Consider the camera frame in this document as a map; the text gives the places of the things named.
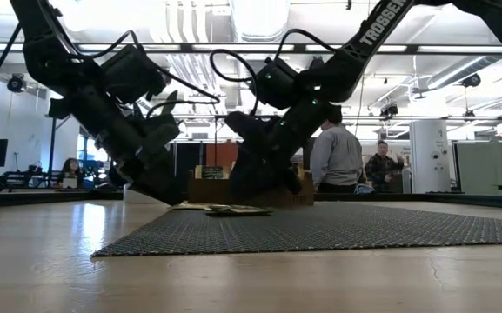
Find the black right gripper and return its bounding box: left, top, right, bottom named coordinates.
left=224, top=102, right=343, bottom=201

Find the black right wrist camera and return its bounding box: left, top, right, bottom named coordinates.
left=252, top=56, right=299, bottom=110

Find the black table edge rail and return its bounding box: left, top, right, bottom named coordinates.
left=0, top=189, right=502, bottom=210

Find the silver ceiling duct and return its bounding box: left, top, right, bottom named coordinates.
left=228, top=0, right=291, bottom=44

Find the silver foil tea packet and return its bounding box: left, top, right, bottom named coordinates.
left=170, top=201, right=219, bottom=212

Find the person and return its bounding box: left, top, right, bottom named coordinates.
left=58, top=157, right=84, bottom=189
left=310, top=106, right=364, bottom=195
left=365, top=139, right=406, bottom=194

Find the grey woven placemat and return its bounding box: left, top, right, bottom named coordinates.
left=91, top=202, right=502, bottom=257

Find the black camera cable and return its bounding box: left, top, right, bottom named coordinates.
left=71, top=30, right=221, bottom=119

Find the white round column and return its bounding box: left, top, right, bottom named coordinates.
left=408, top=118, right=452, bottom=194

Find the brown wooden tea organizer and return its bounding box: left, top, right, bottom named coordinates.
left=188, top=163, right=316, bottom=208

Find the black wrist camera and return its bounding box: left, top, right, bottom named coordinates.
left=252, top=56, right=299, bottom=110
left=100, top=43, right=169, bottom=105

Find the lemon lime tea packet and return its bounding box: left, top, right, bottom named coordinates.
left=195, top=164, right=231, bottom=180
left=206, top=203, right=274, bottom=217

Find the black metal stand frame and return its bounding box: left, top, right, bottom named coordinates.
left=44, top=111, right=104, bottom=189

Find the grey ceiling duct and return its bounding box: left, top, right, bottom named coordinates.
left=424, top=54, right=502, bottom=90

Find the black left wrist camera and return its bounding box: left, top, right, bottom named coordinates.
left=100, top=43, right=169, bottom=105

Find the pale green partition wall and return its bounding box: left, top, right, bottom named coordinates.
left=455, top=141, right=502, bottom=196

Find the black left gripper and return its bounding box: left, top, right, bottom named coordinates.
left=50, top=84, right=186, bottom=206

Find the orange wall panel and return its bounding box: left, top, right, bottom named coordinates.
left=205, top=142, right=239, bottom=169

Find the black overhead frame bar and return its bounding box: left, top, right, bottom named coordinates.
left=0, top=42, right=502, bottom=55

